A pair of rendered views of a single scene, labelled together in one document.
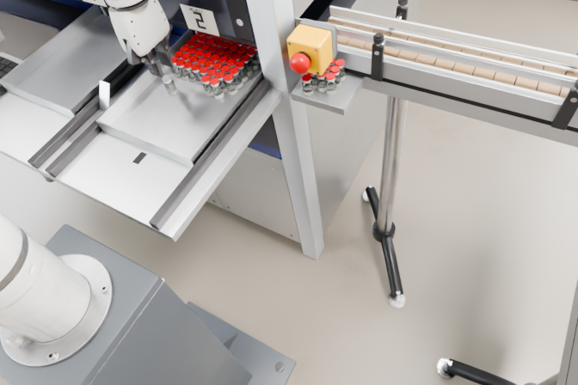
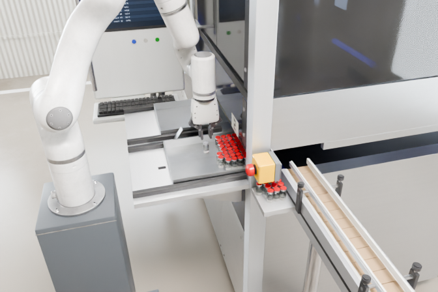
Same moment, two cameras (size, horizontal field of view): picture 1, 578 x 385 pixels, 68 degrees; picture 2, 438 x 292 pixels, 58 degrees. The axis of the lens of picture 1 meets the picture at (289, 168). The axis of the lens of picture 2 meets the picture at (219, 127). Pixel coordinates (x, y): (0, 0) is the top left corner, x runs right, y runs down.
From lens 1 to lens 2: 0.69 m
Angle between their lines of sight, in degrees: 35
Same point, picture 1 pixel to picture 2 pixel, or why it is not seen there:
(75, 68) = (186, 116)
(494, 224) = not seen: outside the picture
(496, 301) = not seen: outside the picture
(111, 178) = (143, 167)
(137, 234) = (173, 233)
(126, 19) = (194, 104)
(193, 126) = (195, 171)
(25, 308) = (61, 179)
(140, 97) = (192, 145)
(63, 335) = (66, 206)
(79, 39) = not seen: hidden behind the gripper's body
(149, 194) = (146, 183)
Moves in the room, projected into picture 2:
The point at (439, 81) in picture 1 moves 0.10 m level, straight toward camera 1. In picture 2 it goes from (319, 232) to (289, 243)
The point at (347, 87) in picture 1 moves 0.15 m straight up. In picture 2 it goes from (279, 204) to (283, 167)
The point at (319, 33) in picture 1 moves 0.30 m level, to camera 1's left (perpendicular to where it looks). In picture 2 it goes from (268, 161) to (195, 132)
